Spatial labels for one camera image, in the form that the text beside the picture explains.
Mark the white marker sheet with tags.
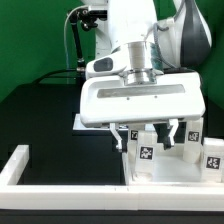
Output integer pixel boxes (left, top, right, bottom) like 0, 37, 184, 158
73, 113, 155, 131

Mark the black camera on stand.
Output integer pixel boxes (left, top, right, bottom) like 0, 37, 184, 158
65, 5, 107, 73

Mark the black cable bundle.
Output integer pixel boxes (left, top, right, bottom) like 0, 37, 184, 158
31, 69, 88, 85

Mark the white U-shaped fence frame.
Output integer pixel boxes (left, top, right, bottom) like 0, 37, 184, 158
0, 145, 224, 212

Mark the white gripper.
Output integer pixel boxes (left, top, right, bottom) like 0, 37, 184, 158
80, 52, 205, 153

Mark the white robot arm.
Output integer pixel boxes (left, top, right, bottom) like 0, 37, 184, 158
80, 0, 212, 149

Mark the white square table top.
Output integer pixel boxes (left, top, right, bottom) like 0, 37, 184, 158
122, 144, 224, 186

